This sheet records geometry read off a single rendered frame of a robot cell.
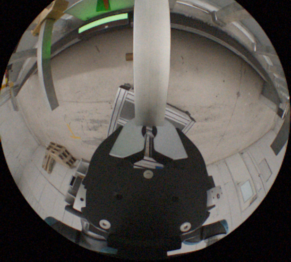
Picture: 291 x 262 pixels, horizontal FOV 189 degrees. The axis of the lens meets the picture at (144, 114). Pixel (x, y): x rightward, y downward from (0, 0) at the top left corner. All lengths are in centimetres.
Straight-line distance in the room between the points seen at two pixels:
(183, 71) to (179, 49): 24
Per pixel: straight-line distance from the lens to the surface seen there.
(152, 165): 47
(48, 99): 26
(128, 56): 88
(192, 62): 105
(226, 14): 32
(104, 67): 105
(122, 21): 28
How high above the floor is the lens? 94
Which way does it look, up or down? 59 degrees down
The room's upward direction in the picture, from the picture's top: 174 degrees counter-clockwise
